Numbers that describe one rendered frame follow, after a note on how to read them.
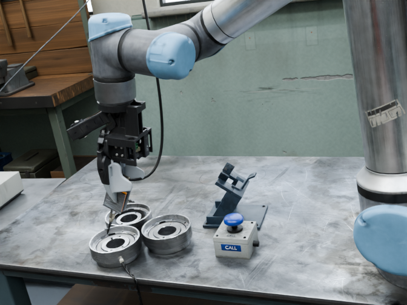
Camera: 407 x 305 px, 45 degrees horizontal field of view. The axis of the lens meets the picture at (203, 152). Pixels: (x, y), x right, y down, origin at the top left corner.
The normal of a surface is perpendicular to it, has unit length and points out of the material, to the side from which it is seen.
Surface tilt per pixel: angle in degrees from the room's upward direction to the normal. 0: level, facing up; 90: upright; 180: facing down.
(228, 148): 90
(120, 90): 97
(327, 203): 0
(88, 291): 0
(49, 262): 0
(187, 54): 98
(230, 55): 90
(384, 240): 97
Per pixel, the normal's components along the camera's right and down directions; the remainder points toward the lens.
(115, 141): -0.36, 0.40
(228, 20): -0.32, 0.65
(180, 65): 0.85, 0.21
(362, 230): -0.50, 0.49
